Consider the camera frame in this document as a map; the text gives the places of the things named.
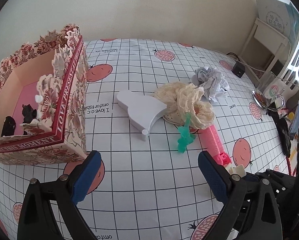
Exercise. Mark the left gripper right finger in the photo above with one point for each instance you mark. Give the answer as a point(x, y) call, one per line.
point(249, 203)

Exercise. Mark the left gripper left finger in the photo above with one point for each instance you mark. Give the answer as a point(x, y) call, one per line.
point(37, 220)

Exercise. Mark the pink hair roller clip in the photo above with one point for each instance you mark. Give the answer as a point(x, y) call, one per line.
point(216, 150)

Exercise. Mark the black toy car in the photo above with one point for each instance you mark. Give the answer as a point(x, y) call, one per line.
point(8, 127)

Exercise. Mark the green plastic toy figure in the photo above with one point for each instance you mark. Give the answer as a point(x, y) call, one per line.
point(186, 137)

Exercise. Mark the white foam shape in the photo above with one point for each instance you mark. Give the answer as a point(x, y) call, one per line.
point(143, 110)

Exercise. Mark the black cloth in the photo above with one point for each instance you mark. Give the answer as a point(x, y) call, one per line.
point(282, 128)

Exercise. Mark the smartphone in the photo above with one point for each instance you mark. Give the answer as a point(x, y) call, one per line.
point(294, 126)

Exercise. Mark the black action figure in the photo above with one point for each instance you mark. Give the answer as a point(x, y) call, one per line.
point(28, 113)

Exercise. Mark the glass cup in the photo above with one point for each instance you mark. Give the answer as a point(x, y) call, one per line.
point(269, 92)

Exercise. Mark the floral paper gift box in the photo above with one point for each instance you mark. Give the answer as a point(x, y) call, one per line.
point(50, 75)

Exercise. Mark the crumpled white paper ball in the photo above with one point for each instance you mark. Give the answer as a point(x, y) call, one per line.
point(212, 81)

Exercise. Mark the black power adapter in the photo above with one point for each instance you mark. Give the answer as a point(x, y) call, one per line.
point(238, 69)

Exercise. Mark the pomegranate grid tablecloth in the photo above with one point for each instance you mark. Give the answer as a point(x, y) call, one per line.
point(147, 189)

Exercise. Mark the white shelf rack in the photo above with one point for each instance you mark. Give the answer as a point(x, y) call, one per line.
point(280, 49)

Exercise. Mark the grey booklet on shelf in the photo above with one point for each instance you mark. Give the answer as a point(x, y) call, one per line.
point(281, 16)

